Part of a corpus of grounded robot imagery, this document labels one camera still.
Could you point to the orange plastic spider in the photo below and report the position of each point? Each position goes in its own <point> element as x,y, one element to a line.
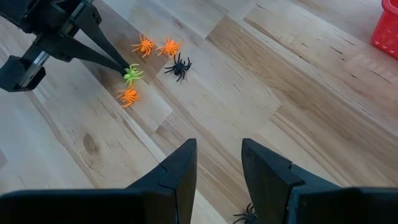
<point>128,96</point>
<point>143,46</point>
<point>168,47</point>

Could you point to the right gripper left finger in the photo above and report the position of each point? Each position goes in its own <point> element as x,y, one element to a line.
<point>174,186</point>

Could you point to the black plastic spider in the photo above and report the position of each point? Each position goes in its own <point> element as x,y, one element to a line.
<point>179,67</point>
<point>249,215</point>

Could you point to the green plastic spider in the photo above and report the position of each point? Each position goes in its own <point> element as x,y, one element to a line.
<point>132,75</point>

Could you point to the red plastic mesh basket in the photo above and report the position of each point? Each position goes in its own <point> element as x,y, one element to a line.
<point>387,28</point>

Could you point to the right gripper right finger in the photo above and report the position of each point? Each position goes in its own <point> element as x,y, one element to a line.
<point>273,193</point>

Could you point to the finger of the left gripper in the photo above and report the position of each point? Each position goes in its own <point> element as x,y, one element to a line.
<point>71,49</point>
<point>96,31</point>

